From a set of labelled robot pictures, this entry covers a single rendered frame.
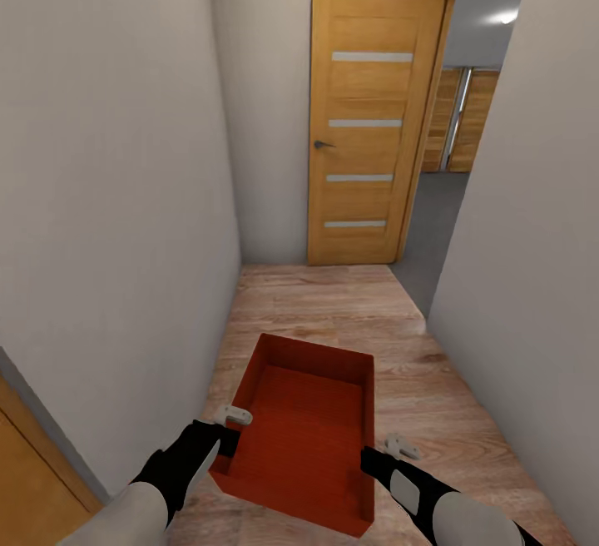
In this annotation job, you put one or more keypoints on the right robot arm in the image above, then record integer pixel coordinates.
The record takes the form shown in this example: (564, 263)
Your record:
(446, 517)

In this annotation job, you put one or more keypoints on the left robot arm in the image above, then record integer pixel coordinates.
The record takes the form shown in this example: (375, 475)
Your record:
(142, 511)

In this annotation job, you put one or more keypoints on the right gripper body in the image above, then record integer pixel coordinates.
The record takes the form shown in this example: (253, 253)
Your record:
(374, 463)

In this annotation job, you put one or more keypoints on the storage box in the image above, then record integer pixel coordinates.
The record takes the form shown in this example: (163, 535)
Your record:
(312, 412)

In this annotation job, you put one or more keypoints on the garage door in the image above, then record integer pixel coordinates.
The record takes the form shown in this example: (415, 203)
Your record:
(478, 98)

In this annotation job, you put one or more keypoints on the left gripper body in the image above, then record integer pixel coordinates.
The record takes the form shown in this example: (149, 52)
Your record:
(228, 442)

